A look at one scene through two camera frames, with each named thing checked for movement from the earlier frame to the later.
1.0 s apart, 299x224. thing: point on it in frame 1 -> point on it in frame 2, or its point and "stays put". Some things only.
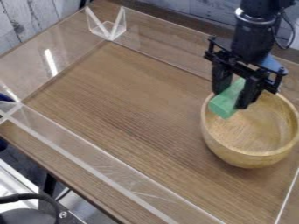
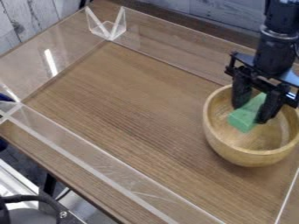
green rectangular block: [221, 103] -> [241, 118]
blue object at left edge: [5, 97] stays put
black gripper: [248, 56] -> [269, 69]
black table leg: [49, 185] stays put
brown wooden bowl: [256, 136] stays put
